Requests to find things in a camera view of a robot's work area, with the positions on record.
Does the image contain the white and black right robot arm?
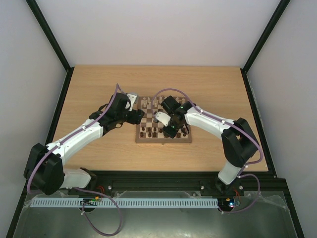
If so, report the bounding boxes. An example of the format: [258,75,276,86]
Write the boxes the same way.
[154,96,260,194]

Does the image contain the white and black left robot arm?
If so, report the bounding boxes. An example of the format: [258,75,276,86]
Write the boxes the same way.
[24,93,144,195]

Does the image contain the wooden chessboard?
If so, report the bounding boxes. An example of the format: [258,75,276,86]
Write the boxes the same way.
[135,96,193,144]

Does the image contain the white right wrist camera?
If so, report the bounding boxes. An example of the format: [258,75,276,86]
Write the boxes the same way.
[154,112,171,126]

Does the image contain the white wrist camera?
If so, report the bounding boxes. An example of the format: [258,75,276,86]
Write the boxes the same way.
[125,93,138,111]
[154,112,171,126]

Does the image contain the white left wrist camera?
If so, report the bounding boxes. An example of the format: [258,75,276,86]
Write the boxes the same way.
[125,93,138,111]

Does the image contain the light blue slotted cable duct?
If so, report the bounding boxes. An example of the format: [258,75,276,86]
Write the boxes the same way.
[30,198,218,209]

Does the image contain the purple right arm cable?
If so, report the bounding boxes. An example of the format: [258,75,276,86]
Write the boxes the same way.
[150,88,264,214]

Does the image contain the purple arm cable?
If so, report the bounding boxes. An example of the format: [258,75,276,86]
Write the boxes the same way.
[150,88,264,214]
[26,83,123,236]

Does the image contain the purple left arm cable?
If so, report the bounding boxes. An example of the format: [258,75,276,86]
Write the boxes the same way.
[26,83,123,236]

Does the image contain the black aluminium frame rail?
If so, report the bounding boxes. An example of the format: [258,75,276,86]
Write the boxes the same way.
[24,171,288,196]

